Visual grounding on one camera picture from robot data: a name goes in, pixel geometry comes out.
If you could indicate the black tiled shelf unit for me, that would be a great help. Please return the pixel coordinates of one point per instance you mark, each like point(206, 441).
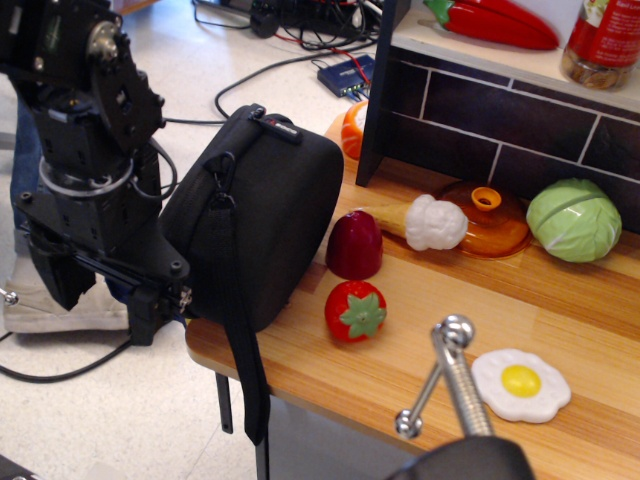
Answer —
point(496, 114)

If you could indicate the red toy strawberry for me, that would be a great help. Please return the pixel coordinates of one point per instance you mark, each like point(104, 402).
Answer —
point(355, 311)

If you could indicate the white sneaker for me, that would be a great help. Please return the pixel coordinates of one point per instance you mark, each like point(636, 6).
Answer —
point(37, 312)

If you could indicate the blue network switch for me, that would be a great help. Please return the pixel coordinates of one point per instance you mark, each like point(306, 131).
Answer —
point(349, 76)

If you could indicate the person leg in jeans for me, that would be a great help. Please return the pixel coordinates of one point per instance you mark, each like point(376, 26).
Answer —
point(27, 154)

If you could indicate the black clamp base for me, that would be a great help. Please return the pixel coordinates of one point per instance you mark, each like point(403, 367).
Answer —
point(475, 457)

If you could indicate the dark red toy fruit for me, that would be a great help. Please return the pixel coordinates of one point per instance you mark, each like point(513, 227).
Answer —
point(355, 247)

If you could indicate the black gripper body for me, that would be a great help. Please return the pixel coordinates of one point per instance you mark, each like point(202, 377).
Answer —
point(110, 225)

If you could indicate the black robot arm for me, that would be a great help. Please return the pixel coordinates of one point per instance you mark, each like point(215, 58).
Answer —
point(70, 63)

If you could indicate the toy fried egg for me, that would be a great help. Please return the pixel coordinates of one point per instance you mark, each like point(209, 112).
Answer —
point(519, 386)

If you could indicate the red toy chili pepper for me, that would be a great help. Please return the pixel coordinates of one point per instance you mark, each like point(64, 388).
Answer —
point(497, 21)

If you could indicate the orange glass lid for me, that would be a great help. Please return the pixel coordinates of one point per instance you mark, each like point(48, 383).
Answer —
point(497, 226)

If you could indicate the orange toy fruit slice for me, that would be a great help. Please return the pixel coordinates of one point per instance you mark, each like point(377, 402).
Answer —
point(347, 130)

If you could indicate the red labelled jar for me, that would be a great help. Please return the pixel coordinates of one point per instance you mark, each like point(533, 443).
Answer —
point(603, 48)

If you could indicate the black table leg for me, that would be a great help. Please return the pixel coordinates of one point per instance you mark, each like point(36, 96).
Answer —
point(231, 422)

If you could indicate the green toy cabbage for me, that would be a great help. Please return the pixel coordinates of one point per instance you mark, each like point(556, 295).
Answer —
point(575, 221)

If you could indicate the toy ice cream cone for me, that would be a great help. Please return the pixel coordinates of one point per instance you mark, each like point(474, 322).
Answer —
point(424, 223)

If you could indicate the black zipper bag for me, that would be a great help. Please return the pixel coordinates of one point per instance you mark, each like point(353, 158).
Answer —
point(249, 217)

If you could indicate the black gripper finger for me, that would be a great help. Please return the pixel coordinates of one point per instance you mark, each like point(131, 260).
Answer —
point(148, 311)
point(65, 279)

